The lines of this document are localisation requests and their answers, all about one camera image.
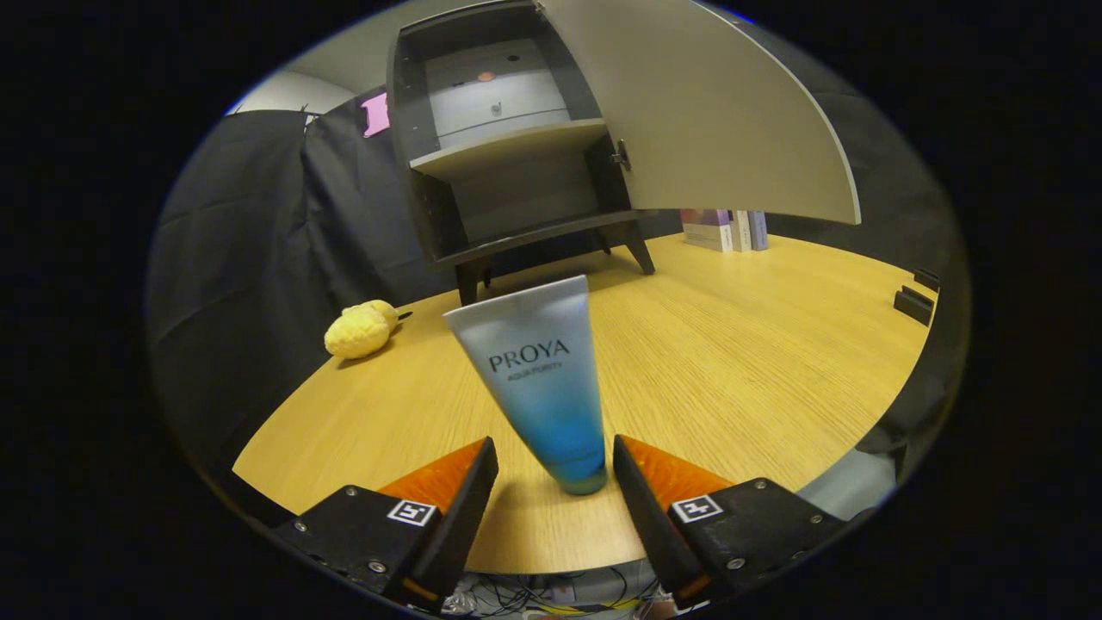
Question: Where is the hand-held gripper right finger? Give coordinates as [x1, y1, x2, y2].
[613, 435, 849, 611]

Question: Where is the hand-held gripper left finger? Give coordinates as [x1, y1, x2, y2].
[275, 437, 500, 614]

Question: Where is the white blue cosmetic tube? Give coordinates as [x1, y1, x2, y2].
[443, 276, 609, 496]

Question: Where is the yellow plush toy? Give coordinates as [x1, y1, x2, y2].
[325, 300, 401, 360]

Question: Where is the black backdrop cloth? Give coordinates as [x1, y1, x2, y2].
[145, 77, 972, 518]

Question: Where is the dark grey cabinet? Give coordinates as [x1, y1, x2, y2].
[387, 0, 659, 307]

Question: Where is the tangle of black cables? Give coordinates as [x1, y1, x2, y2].
[448, 564, 664, 617]

